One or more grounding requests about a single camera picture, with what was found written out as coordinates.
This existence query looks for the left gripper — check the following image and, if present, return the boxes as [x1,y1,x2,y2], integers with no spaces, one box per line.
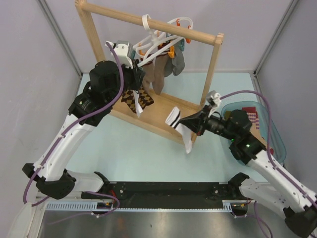
[106,59,146,106]

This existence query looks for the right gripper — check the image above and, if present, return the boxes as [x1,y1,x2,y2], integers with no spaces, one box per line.
[180,104,238,141]

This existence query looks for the white sock black stripes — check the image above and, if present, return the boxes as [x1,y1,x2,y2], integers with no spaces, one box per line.
[165,107,193,154]

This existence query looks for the white plastic clip hanger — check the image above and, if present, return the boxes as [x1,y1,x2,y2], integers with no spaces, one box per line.
[133,14,186,67]

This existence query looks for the wooden drying rack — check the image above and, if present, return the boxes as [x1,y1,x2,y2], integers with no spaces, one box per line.
[75,0,224,144]

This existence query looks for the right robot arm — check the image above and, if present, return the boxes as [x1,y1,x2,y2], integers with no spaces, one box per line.
[179,110,317,238]

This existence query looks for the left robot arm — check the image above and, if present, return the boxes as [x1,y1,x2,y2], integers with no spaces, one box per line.
[22,59,145,200]

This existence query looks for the tan striped sock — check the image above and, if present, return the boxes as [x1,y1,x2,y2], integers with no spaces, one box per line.
[152,54,169,95]
[142,62,155,93]

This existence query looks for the brown argyle sock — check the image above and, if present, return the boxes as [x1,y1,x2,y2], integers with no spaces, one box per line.
[121,87,154,114]

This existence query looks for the olive orange striped sock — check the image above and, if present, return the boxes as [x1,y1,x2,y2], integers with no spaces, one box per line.
[223,111,231,121]

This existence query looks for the grey sock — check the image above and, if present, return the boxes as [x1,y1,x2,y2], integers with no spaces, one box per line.
[171,48,185,76]
[164,61,174,77]

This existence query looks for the dark red sock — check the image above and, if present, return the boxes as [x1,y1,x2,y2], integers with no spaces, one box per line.
[242,107,257,114]

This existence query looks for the purple striped sock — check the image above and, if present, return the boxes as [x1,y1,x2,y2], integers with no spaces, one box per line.
[247,112,260,130]

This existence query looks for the blue plastic basket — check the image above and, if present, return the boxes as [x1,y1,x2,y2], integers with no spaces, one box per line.
[221,101,286,164]

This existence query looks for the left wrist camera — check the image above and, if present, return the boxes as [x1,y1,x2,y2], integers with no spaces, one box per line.
[105,41,135,68]

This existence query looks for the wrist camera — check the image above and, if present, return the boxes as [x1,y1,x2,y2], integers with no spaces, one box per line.
[206,90,221,107]
[105,41,135,68]

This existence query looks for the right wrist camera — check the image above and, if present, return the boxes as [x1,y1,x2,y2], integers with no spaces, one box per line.
[206,90,221,107]

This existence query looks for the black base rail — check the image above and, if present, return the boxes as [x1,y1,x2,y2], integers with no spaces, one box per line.
[99,181,246,204]

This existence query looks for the white cable duct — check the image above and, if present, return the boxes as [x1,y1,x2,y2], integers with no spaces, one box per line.
[45,200,232,213]

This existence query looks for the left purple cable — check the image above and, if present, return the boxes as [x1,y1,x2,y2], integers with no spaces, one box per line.
[23,42,124,224]

